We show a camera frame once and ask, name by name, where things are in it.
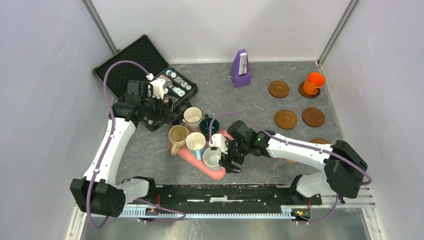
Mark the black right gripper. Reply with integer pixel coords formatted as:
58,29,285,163
218,136,250,174

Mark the woven rattan coaster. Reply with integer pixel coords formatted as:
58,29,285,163
284,158,297,164

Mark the brown wooden coaster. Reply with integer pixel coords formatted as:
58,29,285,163
298,82,321,99
302,107,326,128
274,109,298,130
309,138,330,144
268,80,290,99

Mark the orange mug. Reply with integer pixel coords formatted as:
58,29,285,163
303,72,326,95

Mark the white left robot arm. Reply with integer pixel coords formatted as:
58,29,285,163
70,78,177,218

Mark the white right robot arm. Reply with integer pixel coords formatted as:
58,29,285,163
210,120,370,204

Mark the pink plastic tray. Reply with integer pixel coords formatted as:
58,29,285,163
167,142,226,180

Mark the white ribbed black-rimmed mug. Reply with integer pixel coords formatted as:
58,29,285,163
182,106,204,132

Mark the beige mug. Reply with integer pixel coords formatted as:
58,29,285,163
168,125,190,156

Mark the black poker chip case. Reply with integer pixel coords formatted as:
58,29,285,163
93,34,199,132

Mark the dark green mug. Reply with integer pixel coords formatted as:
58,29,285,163
199,117,220,139

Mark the purple metronome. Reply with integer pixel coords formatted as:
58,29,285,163
229,49,251,88

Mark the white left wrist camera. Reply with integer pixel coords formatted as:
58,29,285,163
146,73,168,100

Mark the white mug blue handle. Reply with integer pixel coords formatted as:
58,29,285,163
185,132,206,162

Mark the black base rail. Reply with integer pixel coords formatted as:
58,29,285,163
144,184,323,214

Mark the aluminium frame rail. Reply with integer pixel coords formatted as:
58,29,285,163
75,185,377,220

